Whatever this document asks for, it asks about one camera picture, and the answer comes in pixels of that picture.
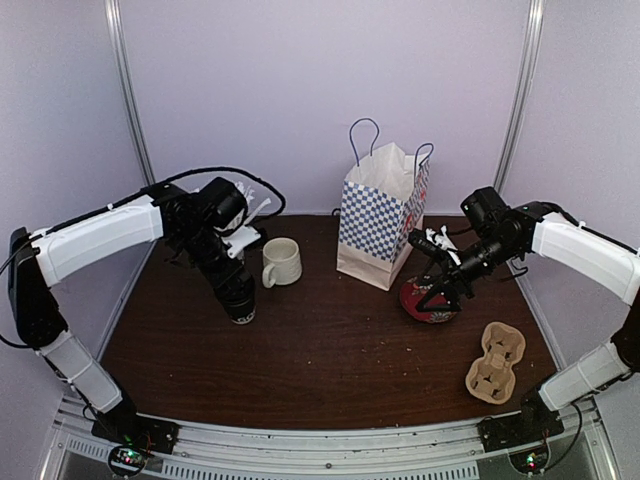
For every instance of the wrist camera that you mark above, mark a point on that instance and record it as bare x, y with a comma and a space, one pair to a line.
435, 244
240, 240

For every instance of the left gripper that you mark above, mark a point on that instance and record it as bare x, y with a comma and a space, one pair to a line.
228, 286

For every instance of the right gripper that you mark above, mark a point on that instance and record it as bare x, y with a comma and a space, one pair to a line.
453, 274

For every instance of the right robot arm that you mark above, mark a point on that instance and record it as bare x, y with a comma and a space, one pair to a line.
564, 248

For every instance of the aluminium front rail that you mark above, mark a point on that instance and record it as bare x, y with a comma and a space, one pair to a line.
452, 450

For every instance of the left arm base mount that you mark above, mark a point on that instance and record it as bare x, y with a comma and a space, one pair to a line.
137, 445

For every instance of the blue checkered paper bag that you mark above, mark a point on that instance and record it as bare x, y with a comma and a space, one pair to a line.
383, 199

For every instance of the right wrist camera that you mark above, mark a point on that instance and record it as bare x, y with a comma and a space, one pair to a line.
435, 244

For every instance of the cardboard cup carrier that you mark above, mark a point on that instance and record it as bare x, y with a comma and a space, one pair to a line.
490, 377

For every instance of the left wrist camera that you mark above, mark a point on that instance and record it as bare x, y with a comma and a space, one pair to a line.
240, 240

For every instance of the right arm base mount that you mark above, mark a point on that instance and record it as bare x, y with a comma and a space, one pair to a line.
522, 435

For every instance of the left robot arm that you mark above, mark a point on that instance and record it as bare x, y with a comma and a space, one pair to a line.
208, 225

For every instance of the red floral plate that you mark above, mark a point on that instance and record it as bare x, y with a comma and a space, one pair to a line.
409, 296

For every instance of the left aluminium post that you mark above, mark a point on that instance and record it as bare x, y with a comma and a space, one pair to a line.
117, 37

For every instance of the white ceramic mug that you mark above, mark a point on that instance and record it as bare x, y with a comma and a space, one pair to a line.
282, 264

